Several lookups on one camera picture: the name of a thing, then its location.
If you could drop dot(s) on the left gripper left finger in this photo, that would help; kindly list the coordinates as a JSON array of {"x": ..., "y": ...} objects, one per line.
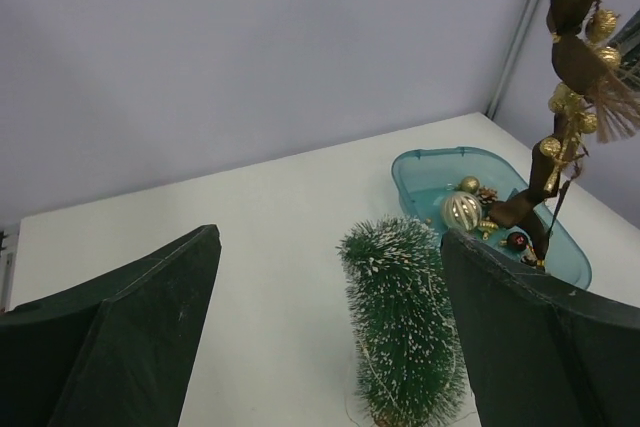
[{"x": 115, "y": 351}]

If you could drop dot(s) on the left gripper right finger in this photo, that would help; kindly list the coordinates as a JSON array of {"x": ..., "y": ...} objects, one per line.
[{"x": 539, "y": 351}]

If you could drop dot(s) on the small green christmas tree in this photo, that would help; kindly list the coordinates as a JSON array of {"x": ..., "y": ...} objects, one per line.
[{"x": 411, "y": 370}]

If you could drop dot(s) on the shiny dark red ball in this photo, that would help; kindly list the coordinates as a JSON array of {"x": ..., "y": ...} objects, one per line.
[{"x": 516, "y": 241}]

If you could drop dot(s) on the large gold ball ornament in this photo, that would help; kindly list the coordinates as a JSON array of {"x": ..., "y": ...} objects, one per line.
[{"x": 462, "y": 211}]

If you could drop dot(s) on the pine cone ornament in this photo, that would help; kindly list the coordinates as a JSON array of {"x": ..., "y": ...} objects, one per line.
[{"x": 487, "y": 196}]

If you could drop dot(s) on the teal plastic tray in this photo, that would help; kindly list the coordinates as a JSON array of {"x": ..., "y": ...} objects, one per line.
[{"x": 424, "y": 178}]

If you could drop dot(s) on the gold glitter berry sprig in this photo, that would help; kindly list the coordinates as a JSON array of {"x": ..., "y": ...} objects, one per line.
[{"x": 584, "y": 102}]

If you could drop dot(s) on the right aluminium frame post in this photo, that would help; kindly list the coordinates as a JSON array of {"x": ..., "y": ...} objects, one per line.
[{"x": 513, "y": 51}]

